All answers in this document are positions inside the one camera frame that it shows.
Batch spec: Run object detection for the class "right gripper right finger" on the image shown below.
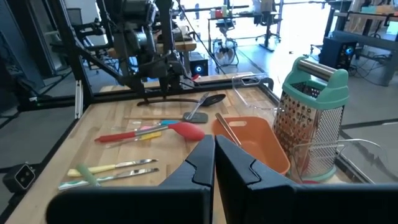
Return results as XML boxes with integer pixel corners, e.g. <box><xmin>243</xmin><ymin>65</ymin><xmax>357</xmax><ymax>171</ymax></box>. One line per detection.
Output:
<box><xmin>215</xmin><ymin>135</ymin><xmax>398</xmax><ymax>224</ymax></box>

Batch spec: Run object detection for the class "metal box grater teal handle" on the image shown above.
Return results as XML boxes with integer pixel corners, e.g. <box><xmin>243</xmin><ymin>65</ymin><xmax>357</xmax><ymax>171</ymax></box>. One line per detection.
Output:
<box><xmin>272</xmin><ymin>55</ymin><xmax>350</xmax><ymax>184</ymax></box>

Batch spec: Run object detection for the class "black aluminium rig frame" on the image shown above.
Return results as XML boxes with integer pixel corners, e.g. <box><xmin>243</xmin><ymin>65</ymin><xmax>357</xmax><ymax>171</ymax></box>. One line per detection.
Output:
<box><xmin>0</xmin><ymin>0</ymin><xmax>371</xmax><ymax>218</ymax></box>

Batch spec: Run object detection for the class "black slotted spoon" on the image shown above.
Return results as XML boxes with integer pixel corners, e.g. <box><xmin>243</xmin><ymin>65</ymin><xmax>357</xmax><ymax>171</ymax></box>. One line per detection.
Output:
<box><xmin>136</xmin><ymin>93</ymin><xmax>227</xmax><ymax>108</ymax></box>

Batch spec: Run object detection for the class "green-handled table knife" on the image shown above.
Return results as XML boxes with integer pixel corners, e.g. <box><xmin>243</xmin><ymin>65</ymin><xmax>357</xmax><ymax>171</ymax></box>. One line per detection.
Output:
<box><xmin>75</xmin><ymin>163</ymin><xmax>101</xmax><ymax>188</ymax></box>

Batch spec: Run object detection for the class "black cube camera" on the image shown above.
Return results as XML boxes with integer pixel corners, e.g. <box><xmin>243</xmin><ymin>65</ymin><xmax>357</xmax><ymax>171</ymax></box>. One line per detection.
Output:
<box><xmin>2</xmin><ymin>162</ymin><xmax>37</xmax><ymax>194</ymax></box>

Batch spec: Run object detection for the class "grey metal desk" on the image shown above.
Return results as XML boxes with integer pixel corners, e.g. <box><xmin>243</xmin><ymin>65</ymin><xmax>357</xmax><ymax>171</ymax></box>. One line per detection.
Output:
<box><xmin>331</xmin><ymin>9</ymin><xmax>398</xmax><ymax>87</ymax></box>

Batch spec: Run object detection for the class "clear plastic container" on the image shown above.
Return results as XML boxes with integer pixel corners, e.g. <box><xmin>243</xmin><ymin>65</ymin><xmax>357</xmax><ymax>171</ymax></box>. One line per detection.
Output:
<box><xmin>231</xmin><ymin>72</ymin><xmax>278</xmax><ymax>110</ymax></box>
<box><xmin>288</xmin><ymin>138</ymin><xmax>390</xmax><ymax>185</ymax></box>

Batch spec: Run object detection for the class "wooden workbench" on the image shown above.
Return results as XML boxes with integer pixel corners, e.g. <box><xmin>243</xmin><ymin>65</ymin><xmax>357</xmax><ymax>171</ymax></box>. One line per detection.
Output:
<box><xmin>105</xmin><ymin>29</ymin><xmax>198</xmax><ymax>60</ymax></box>

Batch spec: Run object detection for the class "orange plastic bin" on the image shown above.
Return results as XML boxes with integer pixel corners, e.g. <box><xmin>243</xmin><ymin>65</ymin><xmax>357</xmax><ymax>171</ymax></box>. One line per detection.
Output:
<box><xmin>211</xmin><ymin>116</ymin><xmax>292</xmax><ymax>176</ymax></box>

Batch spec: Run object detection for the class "pink mini spatula clear handle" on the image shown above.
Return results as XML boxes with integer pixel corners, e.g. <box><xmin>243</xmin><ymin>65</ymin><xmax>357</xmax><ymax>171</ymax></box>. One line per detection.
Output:
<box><xmin>111</xmin><ymin>124</ymin><xmax>155</xmax><ymax>131</ymax></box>

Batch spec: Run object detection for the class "yellow-handled table knife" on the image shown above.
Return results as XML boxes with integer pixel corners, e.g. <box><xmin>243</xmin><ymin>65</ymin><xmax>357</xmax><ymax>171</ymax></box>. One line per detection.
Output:
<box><xmin>67</xmin><ymin>158</ymin><xmax>159</xmax><ymax>178</ymax></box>

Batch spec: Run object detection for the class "yellow mini spatula clear handle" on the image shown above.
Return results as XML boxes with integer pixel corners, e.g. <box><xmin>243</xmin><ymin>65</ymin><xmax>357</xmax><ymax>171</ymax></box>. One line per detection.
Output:
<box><xmin>104</xmin><ymin>131</ymin><xmax>163</xmax><ymax>149</ymax></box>

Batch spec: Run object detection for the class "blue mini spatula clear handle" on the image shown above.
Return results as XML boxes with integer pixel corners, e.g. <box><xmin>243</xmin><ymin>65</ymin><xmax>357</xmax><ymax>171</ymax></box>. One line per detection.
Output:
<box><xmin>132</xmin><ymin>119</ymin><xmax>180</xmax><ymax>126</ymax></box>

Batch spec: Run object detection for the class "red silicone spoon metal neck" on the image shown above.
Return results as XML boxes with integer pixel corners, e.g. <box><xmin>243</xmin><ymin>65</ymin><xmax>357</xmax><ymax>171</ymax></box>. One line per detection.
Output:
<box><xmin>94</xmin><ymin>121</ymin><xmax>206</xmax><ymax>144</ymax></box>

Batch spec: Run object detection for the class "black office chair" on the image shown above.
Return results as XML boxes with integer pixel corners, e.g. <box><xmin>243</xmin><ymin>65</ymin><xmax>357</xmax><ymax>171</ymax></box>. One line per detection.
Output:
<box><xmin>254</xmin><ymin>0</ymin><xmax>284</xmax><ymax>53</ymax></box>

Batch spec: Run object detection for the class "white teal patterned table knife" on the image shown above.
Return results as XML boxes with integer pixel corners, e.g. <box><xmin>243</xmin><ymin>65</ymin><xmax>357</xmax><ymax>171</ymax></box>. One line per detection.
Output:
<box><xmin>58</xmin><ymin>167</ymin><xmax>160</xmax><ymax>191</ymax></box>

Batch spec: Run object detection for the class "silver aluminium profile piece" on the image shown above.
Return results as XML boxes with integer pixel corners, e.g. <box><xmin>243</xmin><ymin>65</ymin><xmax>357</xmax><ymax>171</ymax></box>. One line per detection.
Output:
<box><xmin>73</xmin><ymin>79</ymin><xmax>85</xmax><ymax>120</ymax></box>

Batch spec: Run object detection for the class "black computer tower blue light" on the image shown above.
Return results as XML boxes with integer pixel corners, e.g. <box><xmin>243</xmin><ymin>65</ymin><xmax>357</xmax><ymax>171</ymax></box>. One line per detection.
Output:
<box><xmin>318</xmin><ymin>36</ymin><xmax>359</xmax><ymax>72</ymax></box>
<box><xmin>189</xmin><ymin>58</ymin><xmax>210</xmax><ymax>77</ymax></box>

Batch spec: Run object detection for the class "silver metal utensil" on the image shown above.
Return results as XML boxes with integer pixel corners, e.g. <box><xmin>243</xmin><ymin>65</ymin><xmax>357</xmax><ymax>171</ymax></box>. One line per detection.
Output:
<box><xmin>185</xmin><ymin>91</ymin><xmax>210</xmax><ymax>122</ymax></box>

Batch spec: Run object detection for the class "floor fan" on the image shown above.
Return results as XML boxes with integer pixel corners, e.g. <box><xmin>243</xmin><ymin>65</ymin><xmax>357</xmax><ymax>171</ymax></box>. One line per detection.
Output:
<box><xmin>212</xmin><ymin>37</ymin><xmax>240</xmax><ymax>67</ymax></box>

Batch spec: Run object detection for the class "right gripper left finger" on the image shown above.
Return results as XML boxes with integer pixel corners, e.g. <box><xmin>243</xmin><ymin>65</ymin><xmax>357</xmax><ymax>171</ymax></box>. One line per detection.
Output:
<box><xmin>45</xmin><ymin>134</ymin><xmax>216</xmax><ymax>224</ymax></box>

